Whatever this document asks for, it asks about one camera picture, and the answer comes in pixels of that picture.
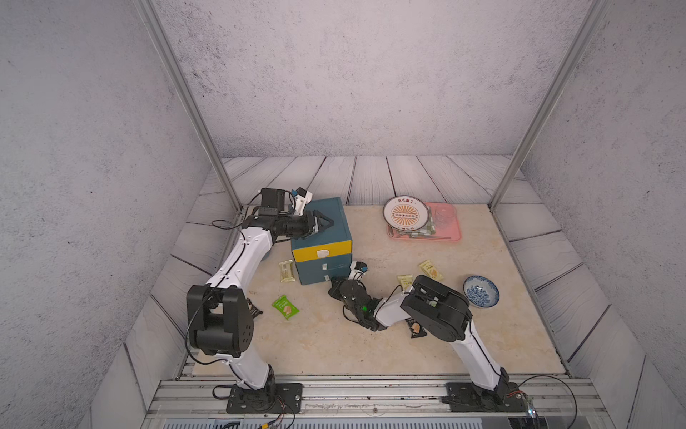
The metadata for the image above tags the teal bottom drawer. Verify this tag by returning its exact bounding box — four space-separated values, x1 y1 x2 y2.
297 264 350 285

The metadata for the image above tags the teal drawer cabinet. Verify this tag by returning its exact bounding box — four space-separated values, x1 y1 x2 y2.
290 197 355 286

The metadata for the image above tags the yellow drawer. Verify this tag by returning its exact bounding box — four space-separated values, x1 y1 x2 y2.
291 240 353 263

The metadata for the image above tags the yellow cookie packet one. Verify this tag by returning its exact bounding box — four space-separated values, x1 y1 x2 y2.
279 259 296 282

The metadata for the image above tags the yellow cookie packet three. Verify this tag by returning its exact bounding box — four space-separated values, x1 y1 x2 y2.
397 275 414 291

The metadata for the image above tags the green cookie packet one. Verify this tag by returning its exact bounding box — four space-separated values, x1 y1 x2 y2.
272 295 299 320

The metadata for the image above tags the black cookie packet one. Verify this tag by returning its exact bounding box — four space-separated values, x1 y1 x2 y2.
406 318 428 339

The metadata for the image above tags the yellow cookie packet two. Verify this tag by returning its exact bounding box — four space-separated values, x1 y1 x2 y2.
419 259 444 282

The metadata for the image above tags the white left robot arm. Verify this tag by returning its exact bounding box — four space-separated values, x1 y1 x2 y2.
185 188 334 391

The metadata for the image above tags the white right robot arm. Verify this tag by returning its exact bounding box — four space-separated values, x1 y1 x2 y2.
329 275 510 405

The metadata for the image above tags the white orange patterned plate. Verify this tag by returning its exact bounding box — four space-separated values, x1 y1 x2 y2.
382 195 430 232

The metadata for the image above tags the pink plastic tray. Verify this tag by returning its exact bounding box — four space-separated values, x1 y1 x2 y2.
387 203 462 242

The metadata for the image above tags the clear pink plastic cup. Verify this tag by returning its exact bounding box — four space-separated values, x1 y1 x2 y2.
431 203 457 229

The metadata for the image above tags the blue white ceramic bowl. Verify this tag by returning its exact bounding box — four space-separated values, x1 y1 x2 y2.
463 275 500 309

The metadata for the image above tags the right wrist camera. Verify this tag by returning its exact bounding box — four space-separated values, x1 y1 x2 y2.
348 261 368 281

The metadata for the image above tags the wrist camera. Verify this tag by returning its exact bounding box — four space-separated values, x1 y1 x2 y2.
348 261 368 281
290 188 313 216

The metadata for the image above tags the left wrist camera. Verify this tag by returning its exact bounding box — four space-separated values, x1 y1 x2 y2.
290 188 313 216

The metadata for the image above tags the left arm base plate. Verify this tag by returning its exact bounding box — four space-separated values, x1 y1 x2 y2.
226 383 304 415

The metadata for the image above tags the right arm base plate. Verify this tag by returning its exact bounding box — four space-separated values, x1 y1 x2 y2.
441 383 529 413

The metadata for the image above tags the aluminium mounting rail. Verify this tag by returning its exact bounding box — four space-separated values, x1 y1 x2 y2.
143 375 613 428

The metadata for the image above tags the left metal frame post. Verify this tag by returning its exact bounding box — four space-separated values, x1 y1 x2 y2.
134 0 242 211

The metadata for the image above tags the metal frame post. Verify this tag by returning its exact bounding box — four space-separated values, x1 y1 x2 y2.
134 0 242 211
489 0 610 213

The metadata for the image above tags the right metal frame post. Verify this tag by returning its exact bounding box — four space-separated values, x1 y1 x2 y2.
489 0 610 213

